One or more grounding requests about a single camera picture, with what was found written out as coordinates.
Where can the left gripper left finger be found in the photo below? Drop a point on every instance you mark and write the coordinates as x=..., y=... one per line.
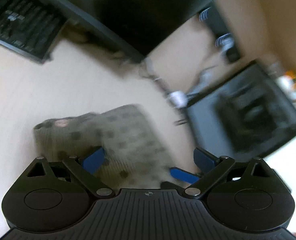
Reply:
x=52, y=196

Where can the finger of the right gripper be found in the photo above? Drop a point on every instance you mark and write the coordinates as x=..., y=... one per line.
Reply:
x=183, y=175

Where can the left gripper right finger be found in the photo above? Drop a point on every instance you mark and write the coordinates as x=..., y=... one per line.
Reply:
x=238, y=197

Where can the brown polka dot sweater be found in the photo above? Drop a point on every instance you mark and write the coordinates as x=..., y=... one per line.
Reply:
x=134, y=157

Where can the white computer tower case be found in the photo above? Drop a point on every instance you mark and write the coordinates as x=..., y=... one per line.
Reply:
x=245, y=116

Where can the black power strip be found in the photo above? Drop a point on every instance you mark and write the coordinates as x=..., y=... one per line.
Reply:
x=224, y=39

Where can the black computer monitor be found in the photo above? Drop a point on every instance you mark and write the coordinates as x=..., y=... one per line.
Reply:
x=135, y=27

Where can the black keyboard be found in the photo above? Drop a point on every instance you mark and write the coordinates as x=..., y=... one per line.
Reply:
x=30, y=27

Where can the white cable connector bundle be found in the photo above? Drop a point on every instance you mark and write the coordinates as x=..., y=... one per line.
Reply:
x=177, y=99

